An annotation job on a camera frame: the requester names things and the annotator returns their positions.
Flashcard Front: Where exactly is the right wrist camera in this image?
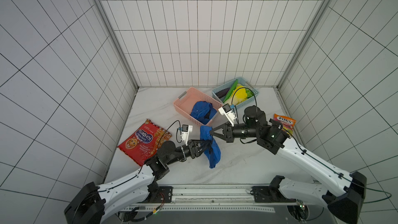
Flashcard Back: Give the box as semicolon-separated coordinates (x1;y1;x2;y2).
218;103;237;126

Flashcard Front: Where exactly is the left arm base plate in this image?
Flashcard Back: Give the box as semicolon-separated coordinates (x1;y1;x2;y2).
143;186;173;203

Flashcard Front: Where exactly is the aluminium mounting rail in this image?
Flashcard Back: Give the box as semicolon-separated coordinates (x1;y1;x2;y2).
116;185;327;222

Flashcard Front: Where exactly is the dark purple eggplant toy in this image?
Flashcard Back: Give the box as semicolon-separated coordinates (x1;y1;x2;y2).
216;88;230;99

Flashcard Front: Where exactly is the blue baseball cap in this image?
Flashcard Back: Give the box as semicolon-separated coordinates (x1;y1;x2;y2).
200;125;221;169
190;101;217;124

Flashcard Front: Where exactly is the green cucumber toy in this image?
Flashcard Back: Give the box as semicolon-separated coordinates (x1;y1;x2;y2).
223;79;238;103

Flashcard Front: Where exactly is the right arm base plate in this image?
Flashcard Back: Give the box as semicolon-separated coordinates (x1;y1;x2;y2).
250;186;279;203

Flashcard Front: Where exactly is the red cookie snack bag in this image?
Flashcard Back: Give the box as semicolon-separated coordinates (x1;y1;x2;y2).
118;119;172;166

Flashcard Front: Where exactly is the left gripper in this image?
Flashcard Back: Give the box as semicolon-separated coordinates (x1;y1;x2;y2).
166;139;211;164

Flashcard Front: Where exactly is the yellow napa cabbage toy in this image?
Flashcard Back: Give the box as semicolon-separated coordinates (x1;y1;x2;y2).
224;84;248;106

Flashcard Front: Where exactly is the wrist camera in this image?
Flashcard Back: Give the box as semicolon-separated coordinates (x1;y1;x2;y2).
218;103;237;126
180;124;193;145

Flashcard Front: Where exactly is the orange candy bag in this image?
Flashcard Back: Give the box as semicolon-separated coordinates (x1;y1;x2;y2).
273;114;296;136

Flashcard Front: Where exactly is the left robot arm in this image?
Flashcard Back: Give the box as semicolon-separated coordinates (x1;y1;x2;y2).
64;140;212;224

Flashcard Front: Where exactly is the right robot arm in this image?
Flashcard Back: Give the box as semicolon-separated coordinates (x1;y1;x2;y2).
210;104;367;224

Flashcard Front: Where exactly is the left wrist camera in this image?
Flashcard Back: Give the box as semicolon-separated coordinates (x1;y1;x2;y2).
180;124;193;145

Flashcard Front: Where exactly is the pink plastic basket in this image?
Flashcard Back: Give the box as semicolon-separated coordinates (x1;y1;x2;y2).
173;87;222;126

